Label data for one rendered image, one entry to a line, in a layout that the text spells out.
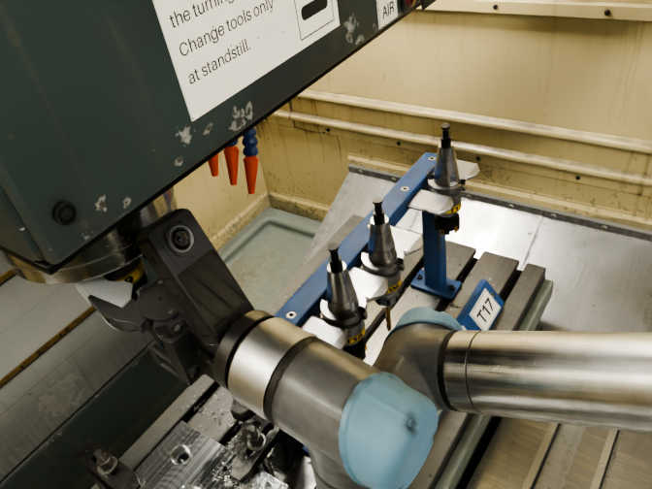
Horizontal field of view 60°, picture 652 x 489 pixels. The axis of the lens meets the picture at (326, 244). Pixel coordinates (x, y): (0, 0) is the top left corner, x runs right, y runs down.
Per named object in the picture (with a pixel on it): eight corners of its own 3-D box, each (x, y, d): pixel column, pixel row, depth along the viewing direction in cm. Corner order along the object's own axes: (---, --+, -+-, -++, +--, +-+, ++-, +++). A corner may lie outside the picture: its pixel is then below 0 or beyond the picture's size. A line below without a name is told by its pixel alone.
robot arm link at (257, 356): (254, 384, 40) (324, 311, 45) (210, 356, 42) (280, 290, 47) (272, 440, 45) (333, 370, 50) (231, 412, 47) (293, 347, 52)
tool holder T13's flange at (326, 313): (341, 294, 83) (339, 281, 81) (375, 309, 79) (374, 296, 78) (314, 322, 79) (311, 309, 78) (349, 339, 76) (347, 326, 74)
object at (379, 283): (395, 282, 82) (394, 278, 81) (376, 307, 79) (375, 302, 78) (354, 269, 85) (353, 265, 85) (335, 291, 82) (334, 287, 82)
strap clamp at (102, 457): (163, 509, 93) (131, 461, 84) (148, 527, 91) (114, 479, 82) (114, 472, 100) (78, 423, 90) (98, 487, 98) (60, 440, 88)
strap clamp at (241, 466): (305, 448, 98) (288, 396, 88) (257, 514, 90) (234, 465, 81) (289, 440, 99) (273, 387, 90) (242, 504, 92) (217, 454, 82)
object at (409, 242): (429, 239, 88) (429, 235, 88) (413, 259, 85) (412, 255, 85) (389, 227, 92) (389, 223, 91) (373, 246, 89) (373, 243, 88)
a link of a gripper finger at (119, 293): (72, 326, 56) (146, 350, 53) (47, 284, 52) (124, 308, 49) (92, 304, 58) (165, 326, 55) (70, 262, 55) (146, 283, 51)
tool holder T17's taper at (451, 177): (438, 171, 100) (437, 137, 95) (463, 174, 98) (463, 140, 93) (429, 184, 97) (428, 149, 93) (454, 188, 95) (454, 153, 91)
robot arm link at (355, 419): (388, 529, 40) (385, 469, 34) (273, 448, 45) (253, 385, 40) (442, 443, 44) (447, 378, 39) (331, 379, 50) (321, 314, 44)
